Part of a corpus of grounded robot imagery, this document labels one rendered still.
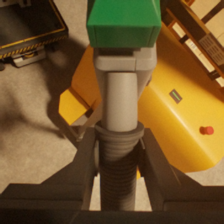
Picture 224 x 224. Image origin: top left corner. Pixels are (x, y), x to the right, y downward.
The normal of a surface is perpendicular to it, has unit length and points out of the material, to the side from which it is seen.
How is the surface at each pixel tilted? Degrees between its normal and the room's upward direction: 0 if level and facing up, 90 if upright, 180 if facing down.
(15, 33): 0
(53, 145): 0
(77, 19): 0
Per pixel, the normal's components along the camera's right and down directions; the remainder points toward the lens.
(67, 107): -0.01, 0.04
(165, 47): 0.27, -0.21
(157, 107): -0.31, 0.29
